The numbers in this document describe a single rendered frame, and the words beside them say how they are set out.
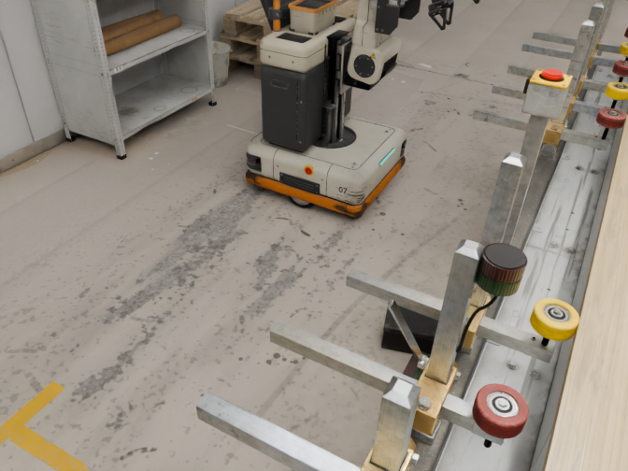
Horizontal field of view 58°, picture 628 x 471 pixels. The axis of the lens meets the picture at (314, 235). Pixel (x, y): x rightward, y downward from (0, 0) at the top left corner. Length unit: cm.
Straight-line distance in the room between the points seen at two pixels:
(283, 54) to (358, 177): 64
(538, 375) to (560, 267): 42
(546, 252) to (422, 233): 111
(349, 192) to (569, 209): 107
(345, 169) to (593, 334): 176
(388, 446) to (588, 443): 35
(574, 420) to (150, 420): 142
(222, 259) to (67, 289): 66
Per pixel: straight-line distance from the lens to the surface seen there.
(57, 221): 300
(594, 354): 109
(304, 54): 256
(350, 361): 101
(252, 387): 206
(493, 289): 81
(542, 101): 122
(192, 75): 404
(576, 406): 100
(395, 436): 70
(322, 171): 269
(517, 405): 96
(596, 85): 249
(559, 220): 193
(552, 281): 167
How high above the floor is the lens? 163
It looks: 37 degrees down
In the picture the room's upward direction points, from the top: 2 degrees clockwise
